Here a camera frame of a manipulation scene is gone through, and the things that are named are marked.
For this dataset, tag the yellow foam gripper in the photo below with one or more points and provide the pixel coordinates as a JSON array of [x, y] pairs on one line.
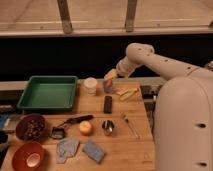
[[112, 74]]

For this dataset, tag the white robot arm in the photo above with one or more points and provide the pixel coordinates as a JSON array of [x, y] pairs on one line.
[[183, 122]]

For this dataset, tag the green plastic tray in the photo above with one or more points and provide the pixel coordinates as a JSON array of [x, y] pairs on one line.
[[49, 93]]

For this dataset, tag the white lidded jar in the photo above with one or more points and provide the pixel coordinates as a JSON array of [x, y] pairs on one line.
[[90, 85]]

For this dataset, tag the black rectangular block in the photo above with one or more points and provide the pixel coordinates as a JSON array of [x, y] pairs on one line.
[[108, 104]]

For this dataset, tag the metal fork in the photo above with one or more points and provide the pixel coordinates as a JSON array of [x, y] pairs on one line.
[[126, 120]]

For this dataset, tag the small steel cup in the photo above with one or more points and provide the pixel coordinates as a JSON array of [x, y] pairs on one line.
[[108, 127]]

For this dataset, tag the yellow red apple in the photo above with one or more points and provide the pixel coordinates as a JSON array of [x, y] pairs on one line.
[[85, 128]]

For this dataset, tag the blue sponge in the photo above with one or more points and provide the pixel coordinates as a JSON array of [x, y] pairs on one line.
[[93, 151]]

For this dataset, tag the grey cloth piece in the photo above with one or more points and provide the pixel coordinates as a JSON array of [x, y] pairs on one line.
[[66, 148]]

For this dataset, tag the dark bowl with nuts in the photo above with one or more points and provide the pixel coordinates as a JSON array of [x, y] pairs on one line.
[[30, 127]]

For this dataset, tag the red bowl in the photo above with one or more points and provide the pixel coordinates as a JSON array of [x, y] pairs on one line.
[[28, 157]]

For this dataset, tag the right metal post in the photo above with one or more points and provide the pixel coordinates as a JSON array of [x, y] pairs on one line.
[[130, 15]]

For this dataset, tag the metal post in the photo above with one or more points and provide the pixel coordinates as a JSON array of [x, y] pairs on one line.
[[65, 16], [130, 15]]

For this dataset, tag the left metal post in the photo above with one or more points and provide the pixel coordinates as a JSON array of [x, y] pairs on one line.
[[65, 16]]

